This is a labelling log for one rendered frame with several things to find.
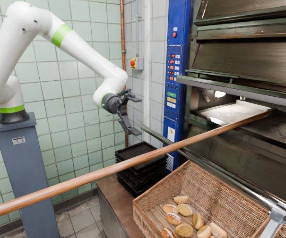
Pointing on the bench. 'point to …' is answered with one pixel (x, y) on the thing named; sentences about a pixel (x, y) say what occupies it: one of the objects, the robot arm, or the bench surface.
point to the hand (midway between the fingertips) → (137, 117)
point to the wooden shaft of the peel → (71, 184)
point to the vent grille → (169, 163)
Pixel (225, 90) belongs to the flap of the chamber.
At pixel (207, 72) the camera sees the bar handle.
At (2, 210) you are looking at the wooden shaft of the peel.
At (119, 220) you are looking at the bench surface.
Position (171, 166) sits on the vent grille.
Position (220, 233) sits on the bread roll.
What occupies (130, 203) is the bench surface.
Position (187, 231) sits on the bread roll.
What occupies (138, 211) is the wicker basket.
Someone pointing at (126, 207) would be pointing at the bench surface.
